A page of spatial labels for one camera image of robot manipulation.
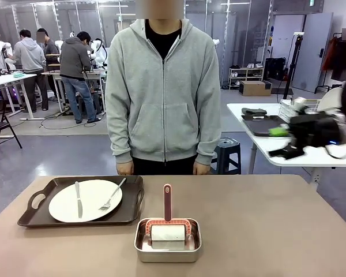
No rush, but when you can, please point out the person in dark vest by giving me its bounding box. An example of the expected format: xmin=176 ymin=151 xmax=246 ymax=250
xmin=36 ymin=28 xmax=61 ymax=111

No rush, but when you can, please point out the background workbench table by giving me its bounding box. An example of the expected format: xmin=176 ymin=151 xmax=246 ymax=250
xmin=42 ymin=69 xmax=108 ymax=116

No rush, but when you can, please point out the black equipment case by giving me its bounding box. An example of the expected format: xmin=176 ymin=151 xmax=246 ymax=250
xmin=264 ymin=57 xmax=287 ymax=82

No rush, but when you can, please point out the dark tray on side table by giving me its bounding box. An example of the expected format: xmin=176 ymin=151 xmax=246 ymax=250
xmin=241 ymin=114 xmax=292 ymax=137

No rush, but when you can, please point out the dark hanging garment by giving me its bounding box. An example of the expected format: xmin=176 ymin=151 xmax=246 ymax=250
xmin=331 ymin=38 xmax=346 ymax=82

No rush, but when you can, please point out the person in dark hoodie jeans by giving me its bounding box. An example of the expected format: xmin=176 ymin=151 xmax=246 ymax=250
xmin=59 ymin=31 xmax=99 ymax=124

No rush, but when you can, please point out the person's right forearm grey sleeve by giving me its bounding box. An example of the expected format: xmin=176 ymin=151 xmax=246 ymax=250
xmin=106 ymin=112 xmax=133 ymax=166

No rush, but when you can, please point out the person's left forearm grey sleeve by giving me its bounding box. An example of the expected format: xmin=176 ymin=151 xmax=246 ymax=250
xmin=195 ymin=112 xmax=221 ymax=166

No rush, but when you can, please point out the dark folded cloth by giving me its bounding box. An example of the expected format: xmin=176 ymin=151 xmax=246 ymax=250
xmin=241 ymin=107 xmax=268 ymax=116

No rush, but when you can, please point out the person's left hand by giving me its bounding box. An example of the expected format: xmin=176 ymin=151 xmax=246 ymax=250
xmin=193 ymin=163 xmax=210 ymax=176

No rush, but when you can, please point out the white round dinner plate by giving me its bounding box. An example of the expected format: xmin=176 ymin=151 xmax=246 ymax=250
xmin=48 ymin=179 xmax=123 ymax=223

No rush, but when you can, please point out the person in light grey hoodie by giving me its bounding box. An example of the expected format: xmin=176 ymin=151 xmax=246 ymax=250
xmin=13 ymin=28 xmax=47 ymax=113

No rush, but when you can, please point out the black clothes rack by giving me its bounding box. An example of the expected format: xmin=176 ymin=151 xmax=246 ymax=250
xmin=314 ymin=32 xmax=346 ymax=95

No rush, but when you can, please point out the dark brown serving tray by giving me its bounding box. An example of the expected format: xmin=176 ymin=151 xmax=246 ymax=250
xmin=17 ymin=175 xmax=145 ymax=229

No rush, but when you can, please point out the cardboard box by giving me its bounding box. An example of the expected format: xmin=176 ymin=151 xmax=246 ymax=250
xmin=238 ymin=80 xmax=273 ymax=97

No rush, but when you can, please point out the black tripod stand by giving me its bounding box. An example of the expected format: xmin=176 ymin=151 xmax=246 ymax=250
xmin=272 ymin=32 xmax=305 ymax=98

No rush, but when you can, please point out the grey door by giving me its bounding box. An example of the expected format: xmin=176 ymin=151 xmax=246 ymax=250
xmin=292 ymin=12 xmax=334 ymax=93

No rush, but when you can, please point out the white shoe rack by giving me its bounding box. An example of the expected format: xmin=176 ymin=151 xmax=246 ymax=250
xmin=228 ymin=63 xmax=265 ymax=89

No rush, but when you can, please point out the silver table knife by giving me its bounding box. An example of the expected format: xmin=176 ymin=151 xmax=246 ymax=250
xmin=74 ymin=181 xmax=84 ymax=219

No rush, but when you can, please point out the pink handled lint roller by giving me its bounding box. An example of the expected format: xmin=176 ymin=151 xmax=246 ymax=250
xmin=145 ymin=184 xmax=193 ymax=251

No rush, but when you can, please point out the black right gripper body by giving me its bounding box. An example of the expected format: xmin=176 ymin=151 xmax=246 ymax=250
xmin=288 ymin=111 xmax=343 ymax=151

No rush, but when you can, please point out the white wire dish rack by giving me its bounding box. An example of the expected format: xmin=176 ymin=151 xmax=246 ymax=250
xmin=278 ymin=98 xmax=329 ymax=125

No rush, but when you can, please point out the silver fork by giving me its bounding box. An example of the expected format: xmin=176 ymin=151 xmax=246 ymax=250
xmin=97 ymin=177 xmax=127 ymax=212

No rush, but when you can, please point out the white side table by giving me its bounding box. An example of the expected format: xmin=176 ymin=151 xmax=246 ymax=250
xmin=226 ymin=102 xmax=346 ymax=192

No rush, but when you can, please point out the black folding chair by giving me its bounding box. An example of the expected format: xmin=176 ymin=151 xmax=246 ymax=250
xmin=0 ymin=99 xmax=23 ymax=162

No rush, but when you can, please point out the person's right hand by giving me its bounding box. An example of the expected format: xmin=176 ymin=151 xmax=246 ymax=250
xmin=116 ymin=163 xmax=134 ymax=176

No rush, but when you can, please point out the rectangular stainless steel container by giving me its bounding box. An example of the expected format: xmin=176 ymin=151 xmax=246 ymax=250
xmin=134 ymin=218 xmax=202 ymax=263

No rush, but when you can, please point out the white standing desk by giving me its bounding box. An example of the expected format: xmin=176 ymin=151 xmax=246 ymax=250
xmin=0 ymin=73 xmax=44 ymax=121

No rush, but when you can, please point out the red hanging garment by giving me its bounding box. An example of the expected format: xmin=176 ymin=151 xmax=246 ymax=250
xmin=322 ymin=36 xmax=339 ymax=79

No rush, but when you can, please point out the blue grey plastic stool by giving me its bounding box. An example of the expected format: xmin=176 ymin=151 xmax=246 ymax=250
xmin=210 ymin=137 xmax=242 ymax=175

